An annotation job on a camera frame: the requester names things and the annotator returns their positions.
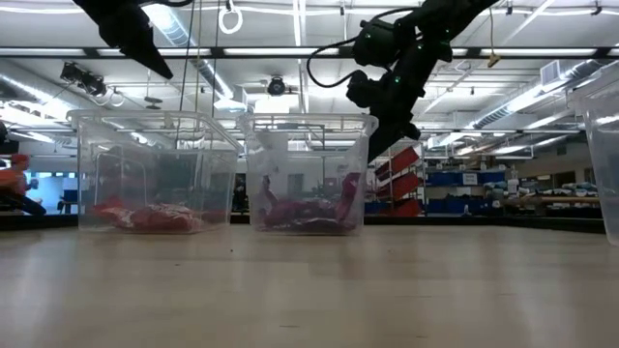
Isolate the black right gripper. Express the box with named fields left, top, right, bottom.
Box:
left=366, top=47, right=439, bottom=164

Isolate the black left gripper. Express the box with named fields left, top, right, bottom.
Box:
left=72, top=0, right=174, bottom=81

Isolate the small clear plastic bin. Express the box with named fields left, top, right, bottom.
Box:
left=235, top=112, right=380, bottom=238
left=66, top=108, right=244, bottom=237

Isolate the large clear plastic bin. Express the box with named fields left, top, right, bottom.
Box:
left=568, top=60, right=619, bottom=247

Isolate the red bin shelving rack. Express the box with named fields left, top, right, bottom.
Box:
left=372, top=144, right=423, bottom=218

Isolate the blue bin shelving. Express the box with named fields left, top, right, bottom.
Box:
left=424, top=168, right=509, bottom=215

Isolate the white cabinet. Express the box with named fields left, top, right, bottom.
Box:
left=251, top=130, right=290, bottom=194

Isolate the yellow hanging power plug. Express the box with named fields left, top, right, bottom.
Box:
left=486, top=7, right=502, bottom=69

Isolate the white vent box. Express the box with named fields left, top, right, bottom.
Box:
left=540, top=60, right=562, bottom=86

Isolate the person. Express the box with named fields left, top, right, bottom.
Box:
left=0, top=153, right=35, bottom=204

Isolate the wooden workbench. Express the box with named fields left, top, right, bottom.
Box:
left=502, top=194, right=601, bottom=205

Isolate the black left camera cable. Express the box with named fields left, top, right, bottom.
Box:
left=144, top=0, right=194, bottom=9

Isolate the black camera cable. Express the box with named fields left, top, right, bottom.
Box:
left=144, top=0, right=194, bottom=9
left=306, top=38, right=362, bottom=90

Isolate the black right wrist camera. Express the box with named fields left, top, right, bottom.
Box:
left=345, top=70, right=386, bottom=110

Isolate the black ceiling camera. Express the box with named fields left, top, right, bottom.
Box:
left=58, top=61, right=108, bottom=98
left=266, top=75, right=287, bottom=97

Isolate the white hanging cable loop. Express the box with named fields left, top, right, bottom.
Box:
left=218, top=0, right=243, bottom=36

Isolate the black right camera cable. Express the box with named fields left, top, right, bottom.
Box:
left=306, top=38, right=362, bottom=90

